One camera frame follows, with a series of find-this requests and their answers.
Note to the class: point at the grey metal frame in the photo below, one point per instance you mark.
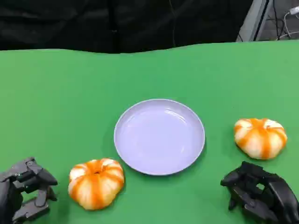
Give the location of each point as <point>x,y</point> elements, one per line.
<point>255,21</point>

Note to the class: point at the white plug adapter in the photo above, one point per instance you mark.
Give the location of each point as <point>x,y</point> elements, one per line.
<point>294,10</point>

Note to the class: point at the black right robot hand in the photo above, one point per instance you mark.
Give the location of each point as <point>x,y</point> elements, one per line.
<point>280,198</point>

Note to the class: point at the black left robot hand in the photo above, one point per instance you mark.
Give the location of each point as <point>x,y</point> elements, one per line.
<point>14,186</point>

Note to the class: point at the orange and white bread roll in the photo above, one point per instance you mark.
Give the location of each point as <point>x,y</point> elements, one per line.
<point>95,186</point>
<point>260,140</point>

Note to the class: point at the lilac plate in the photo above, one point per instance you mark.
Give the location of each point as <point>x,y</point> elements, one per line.
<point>158,137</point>

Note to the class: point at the black backdrop curtain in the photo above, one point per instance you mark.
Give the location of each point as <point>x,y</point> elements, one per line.
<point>93,23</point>

